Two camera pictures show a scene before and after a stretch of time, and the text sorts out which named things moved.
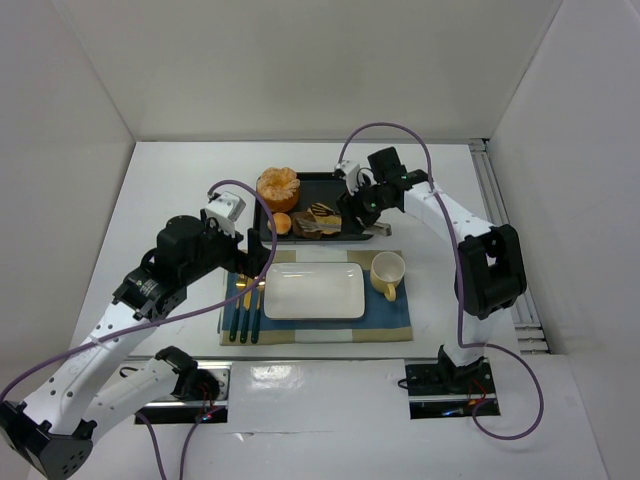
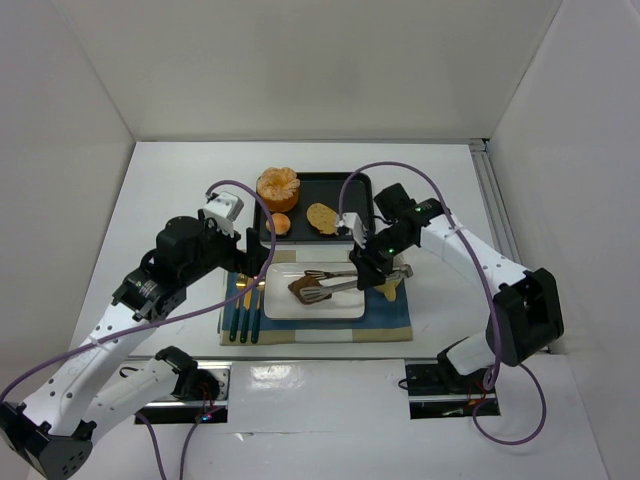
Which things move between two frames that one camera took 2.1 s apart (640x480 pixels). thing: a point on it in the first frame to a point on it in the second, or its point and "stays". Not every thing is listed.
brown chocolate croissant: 297,228 to 306,282
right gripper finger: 358,224 to 369,277
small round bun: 282,223 stays
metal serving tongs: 381,228 to 316,293
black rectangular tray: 320,187 stays
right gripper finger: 348,204 to 364,263
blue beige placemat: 244,322 stays
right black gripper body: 356,212 to 367,265
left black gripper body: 253,251 stays
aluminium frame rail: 530,338 stays
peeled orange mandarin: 278,188 stays
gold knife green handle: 246,316 stays
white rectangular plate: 314,291 stays
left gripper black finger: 258,255 stays
